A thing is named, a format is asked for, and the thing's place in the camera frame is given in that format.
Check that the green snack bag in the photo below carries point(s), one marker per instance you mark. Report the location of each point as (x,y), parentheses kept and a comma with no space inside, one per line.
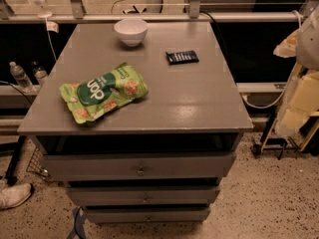
(92,99)

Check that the white ceramic bowl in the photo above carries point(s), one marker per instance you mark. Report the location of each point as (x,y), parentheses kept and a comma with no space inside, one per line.
(131,32)

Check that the clear water bottle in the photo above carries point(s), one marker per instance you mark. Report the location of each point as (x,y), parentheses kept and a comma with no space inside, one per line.
(39,73)
(21,78)

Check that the metal frame rail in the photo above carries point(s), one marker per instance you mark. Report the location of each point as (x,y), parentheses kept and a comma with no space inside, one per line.
(218,17)

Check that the white sneaker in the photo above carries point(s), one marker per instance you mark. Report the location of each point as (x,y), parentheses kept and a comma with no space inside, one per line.
(14,196)

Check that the grey drawer cabinet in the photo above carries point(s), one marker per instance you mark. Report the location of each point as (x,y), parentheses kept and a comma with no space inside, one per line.
(160,158)

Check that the wire basket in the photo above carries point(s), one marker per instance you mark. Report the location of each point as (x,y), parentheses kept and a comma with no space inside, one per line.
(35,167)

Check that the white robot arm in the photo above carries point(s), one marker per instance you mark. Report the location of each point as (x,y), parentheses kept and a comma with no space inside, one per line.
(303,43)

